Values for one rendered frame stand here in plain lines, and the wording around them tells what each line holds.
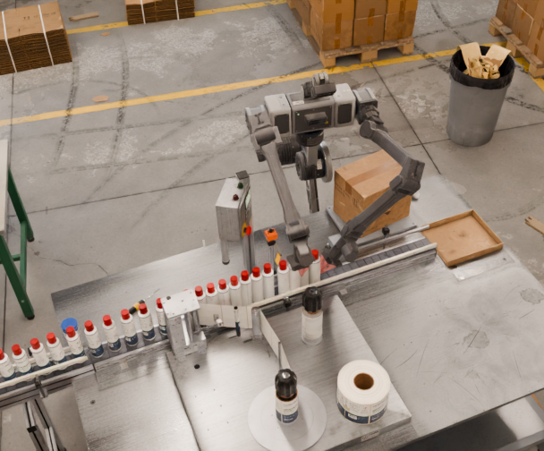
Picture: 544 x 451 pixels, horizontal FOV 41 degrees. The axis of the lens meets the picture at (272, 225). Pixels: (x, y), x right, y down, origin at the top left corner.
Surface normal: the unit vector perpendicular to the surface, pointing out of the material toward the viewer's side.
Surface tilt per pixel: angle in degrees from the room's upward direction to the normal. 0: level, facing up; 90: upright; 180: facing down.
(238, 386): 0
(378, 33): 91
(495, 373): 0
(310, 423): 0
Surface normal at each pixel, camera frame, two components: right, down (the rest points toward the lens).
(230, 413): -0.04, -0.71
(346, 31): 0.29, 0.66
